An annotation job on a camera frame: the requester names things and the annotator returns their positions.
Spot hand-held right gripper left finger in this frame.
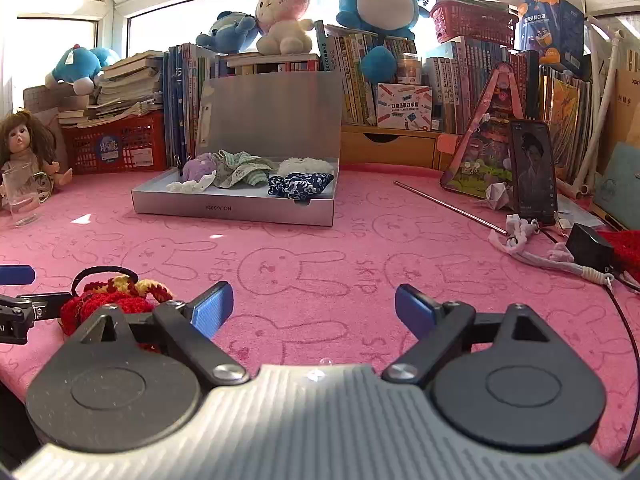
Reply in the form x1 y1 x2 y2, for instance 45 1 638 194
65 281 250 385

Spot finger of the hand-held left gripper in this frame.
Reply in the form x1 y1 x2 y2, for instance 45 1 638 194
0 265 36 286
0 291 71 321

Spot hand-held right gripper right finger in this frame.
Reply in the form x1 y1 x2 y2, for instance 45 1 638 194
381 284 555 383

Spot red crochet doll garment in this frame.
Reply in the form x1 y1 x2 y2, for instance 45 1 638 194
60 267 176 356

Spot small white cloth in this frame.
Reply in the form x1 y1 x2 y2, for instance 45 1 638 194
166 176 216 194

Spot green floral doll dress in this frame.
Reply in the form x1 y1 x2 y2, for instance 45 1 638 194
212 150 275 189

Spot purple plush toy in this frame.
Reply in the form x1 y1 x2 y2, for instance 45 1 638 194
180 154 218 183

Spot blue white patterned cloth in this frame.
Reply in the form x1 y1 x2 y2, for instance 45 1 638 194
267 172 335 203

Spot white plush bunny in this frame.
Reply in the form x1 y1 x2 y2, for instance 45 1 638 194
277 156 335 177

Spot grey cardboard box with lid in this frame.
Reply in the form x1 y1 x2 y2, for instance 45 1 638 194
131 71 343 227

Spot clear glass mug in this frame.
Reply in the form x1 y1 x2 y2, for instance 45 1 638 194
1 167 51 228

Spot thin metal rod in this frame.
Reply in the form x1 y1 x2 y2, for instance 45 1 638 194
392 180 508 235

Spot pink bunny-print table cloth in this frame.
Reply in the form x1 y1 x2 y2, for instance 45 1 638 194
0 162 640 466

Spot brown-haired baby doll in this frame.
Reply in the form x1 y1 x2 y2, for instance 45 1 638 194
0 109 74 208

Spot crumpled white paper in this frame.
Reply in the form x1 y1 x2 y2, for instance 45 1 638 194
482 182 513 211

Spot wooden desktop drawer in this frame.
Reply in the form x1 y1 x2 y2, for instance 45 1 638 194
340 125 463 171

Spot pink children's bag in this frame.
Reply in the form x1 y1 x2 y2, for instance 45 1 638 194
440 62 533 200

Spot red plastic basket with sticker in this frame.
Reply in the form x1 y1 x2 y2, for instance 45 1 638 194
62 111 168 175

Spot black smartphone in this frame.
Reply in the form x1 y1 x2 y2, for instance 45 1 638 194
509 120 558 226

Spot grey grid board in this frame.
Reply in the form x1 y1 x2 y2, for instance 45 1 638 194
22 85 66 113

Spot black power adapter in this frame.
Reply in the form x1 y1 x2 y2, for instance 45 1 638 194
565 222 616 273

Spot white printed carton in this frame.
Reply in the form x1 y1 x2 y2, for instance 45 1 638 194
376 82 433 130

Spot stack of worn books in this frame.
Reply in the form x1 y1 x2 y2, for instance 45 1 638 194
57 50 166 128

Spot red knitted fabric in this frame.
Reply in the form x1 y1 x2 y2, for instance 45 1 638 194
597 230 640 281

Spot blue white cat plush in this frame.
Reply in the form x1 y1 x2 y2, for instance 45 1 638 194
45 45 121 96

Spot row of upright books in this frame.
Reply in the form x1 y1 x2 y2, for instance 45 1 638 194
162 22 596 183

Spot teal folder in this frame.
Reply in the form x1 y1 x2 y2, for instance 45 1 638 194
592 142 640 231

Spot small blue plush toy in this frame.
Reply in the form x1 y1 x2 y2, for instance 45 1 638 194
195 10 261 55

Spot white plastic pipes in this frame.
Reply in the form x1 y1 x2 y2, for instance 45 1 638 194
572 15 626 201

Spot red plastic mesh basket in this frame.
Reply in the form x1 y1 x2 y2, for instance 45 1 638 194
430 0 521 51

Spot brown cardboard box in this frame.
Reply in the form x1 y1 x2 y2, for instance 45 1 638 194
607 50 640 181

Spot pink white bunny plush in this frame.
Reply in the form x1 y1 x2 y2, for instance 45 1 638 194
252 0 316 56

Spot large blue elephant plush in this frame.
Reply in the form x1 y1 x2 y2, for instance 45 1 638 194
332 0 431 85

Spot blue printed carton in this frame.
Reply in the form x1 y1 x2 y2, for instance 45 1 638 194
515 0 586 78

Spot white braided cord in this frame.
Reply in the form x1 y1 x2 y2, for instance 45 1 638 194
490 212 618 286

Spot black cable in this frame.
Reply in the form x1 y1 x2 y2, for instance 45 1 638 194
605 270 640 466

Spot white window frame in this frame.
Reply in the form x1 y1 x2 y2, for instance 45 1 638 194
0 0 640 111

